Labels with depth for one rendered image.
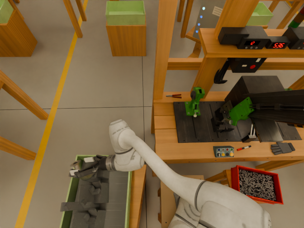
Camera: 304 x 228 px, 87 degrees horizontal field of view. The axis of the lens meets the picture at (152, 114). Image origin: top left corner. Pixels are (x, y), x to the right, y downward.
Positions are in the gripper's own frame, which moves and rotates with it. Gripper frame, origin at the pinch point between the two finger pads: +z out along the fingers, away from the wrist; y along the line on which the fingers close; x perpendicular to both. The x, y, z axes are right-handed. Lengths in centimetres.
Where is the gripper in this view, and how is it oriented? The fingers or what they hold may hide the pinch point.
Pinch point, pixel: (79, 166)
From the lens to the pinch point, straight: 111.4
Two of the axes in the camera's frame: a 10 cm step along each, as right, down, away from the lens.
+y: -2.1, 2.8, -9.4
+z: -9.5, 1.7, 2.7
